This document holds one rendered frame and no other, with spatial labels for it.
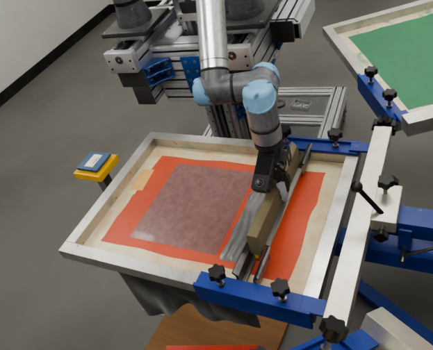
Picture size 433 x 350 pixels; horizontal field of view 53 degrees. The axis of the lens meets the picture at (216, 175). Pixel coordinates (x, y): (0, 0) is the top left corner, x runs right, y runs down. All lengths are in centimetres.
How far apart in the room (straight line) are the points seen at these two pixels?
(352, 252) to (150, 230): 62
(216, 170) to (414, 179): 152
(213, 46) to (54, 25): 456
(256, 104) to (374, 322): 51
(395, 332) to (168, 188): 89
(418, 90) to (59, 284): 213
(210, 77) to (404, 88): 84
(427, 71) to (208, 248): 106
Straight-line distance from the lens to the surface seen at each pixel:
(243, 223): 129
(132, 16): 191
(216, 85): 113
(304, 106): 300
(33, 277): 293
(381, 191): 116
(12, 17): 527
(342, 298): 102
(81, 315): 258
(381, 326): 84
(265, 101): 101
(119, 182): 154
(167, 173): 154
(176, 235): 133
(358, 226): 113
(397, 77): 180
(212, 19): 117
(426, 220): 116
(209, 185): 144
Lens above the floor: 191
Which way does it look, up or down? 41 degrees down
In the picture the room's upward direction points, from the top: 18 degrees counter-clockwise
